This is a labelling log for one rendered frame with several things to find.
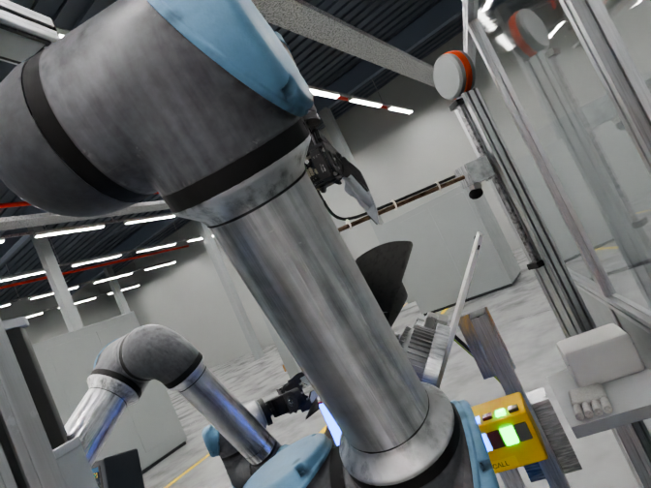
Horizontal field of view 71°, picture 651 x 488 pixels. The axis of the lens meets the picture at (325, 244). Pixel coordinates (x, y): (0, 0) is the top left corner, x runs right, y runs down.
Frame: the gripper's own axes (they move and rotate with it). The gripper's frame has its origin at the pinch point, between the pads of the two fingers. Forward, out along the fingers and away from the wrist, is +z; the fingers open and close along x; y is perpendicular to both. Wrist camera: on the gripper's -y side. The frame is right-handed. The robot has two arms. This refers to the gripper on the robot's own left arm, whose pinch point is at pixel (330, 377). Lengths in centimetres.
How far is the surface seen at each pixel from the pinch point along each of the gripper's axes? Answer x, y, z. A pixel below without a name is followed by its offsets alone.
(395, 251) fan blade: -22.5, -9.2, 30.0
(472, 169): -36, -5, 70
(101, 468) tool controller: -6, 6, -59
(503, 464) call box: 23, -45, 11
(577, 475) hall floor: 109, 93, 115
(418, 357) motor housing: 6.3, -3.6, 23.6
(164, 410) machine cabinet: -13, 659, -104
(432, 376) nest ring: 11.6, -8.0, 22.9
